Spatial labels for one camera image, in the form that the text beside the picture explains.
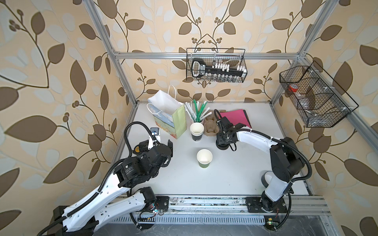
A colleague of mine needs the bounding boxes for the black plastic cup lid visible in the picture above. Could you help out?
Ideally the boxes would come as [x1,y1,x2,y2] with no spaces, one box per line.
[216,141,234,151]

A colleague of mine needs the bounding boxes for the brown pulp cup carrier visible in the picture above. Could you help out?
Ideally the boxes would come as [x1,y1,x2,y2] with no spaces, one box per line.
[203,114,219,137]

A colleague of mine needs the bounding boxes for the stack of paper cups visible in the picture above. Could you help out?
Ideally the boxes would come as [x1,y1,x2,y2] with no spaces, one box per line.
[190,123,204,142]

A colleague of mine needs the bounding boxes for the green paper coffee cup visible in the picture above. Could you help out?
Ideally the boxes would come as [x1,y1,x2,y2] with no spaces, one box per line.
[196,149,213,168]

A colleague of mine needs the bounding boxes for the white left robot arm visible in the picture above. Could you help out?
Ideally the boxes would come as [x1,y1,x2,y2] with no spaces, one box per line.
[38,122,173,236]

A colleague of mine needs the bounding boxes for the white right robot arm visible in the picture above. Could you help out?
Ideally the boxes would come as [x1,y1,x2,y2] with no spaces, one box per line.
[214,109,313,212]

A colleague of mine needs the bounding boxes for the magenta paper napkin stack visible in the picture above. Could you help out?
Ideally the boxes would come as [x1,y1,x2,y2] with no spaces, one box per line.
[220,109,251,128]

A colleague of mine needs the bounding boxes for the green wrapped straw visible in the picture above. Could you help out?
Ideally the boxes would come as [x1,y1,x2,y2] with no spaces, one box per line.
[194,99,207,119]

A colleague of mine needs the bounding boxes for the white wrapped straw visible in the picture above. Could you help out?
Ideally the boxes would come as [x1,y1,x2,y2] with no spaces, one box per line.
[184,102,196,123]

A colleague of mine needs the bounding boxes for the green white paper gift bag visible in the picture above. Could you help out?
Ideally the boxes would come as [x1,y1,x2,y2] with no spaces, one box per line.
[147,85,187,139]

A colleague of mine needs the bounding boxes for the grey tape roll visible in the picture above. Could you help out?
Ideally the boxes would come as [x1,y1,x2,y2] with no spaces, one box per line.
[261,171,274,188]

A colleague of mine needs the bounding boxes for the black handheld tool in basket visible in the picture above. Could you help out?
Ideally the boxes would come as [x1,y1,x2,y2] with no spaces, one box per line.
[190,59,247,78]

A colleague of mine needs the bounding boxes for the red capped clear bottle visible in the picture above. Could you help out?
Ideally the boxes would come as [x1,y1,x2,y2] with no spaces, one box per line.
[288,84,303,99]

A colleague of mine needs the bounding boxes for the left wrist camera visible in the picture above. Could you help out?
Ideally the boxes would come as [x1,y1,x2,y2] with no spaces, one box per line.
[150,127,160,142]

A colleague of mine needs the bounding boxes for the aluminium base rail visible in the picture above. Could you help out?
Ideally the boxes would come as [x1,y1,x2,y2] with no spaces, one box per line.
[149,195,331,216]

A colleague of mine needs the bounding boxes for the black wire basket rear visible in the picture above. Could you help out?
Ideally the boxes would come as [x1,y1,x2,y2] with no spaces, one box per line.
[186,47,248,83]

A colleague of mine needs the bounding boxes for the black wire basket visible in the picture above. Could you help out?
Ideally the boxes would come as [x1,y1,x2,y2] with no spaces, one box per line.
[186,47,248,83]
[279,61,359,128]

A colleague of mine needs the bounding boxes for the black wire basket right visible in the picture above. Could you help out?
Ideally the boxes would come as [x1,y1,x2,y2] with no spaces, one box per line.
[279,61,359,128]

